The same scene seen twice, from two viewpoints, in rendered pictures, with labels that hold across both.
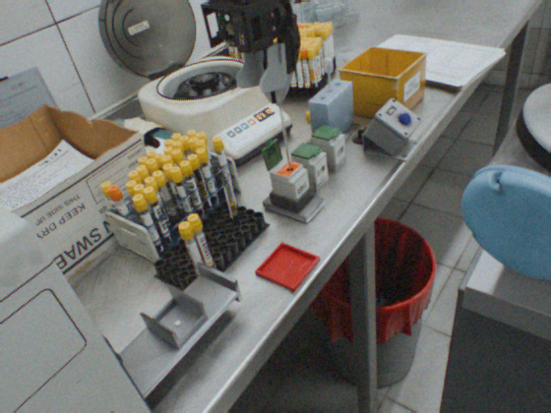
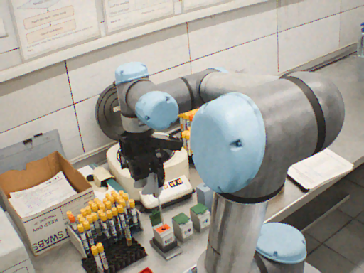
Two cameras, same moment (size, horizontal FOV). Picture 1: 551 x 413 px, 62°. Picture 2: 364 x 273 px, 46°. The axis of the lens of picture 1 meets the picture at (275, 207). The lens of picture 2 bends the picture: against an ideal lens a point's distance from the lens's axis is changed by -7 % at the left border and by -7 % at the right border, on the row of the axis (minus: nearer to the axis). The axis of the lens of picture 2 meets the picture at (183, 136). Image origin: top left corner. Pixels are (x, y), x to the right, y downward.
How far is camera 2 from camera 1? 0.64 m
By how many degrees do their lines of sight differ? 14
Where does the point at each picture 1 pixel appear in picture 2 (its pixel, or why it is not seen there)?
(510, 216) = not seen: outside the picture
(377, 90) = not seen: hidden behind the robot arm
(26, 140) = (43, 168)
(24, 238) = (21, 249)
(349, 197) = (197, 250)
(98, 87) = (89, 138)
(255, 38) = (138, 173)
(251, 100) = (168, 173)
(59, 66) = (70, 126)
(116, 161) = (77, 200)
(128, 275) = (70, 260)
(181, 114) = (122, 175)
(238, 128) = not seen: hidden behind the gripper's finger
